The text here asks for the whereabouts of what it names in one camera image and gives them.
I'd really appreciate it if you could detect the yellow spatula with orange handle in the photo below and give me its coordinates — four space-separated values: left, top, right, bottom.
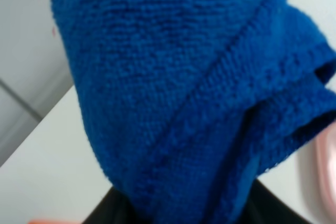
28 219 81 224

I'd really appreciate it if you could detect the blue knitted towel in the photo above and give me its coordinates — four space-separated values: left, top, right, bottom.
52 0 335 223

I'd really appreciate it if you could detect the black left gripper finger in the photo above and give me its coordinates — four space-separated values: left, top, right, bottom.
83 180 308 224

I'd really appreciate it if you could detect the pink square plastic plate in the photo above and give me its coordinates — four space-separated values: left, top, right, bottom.
298 123 335 223

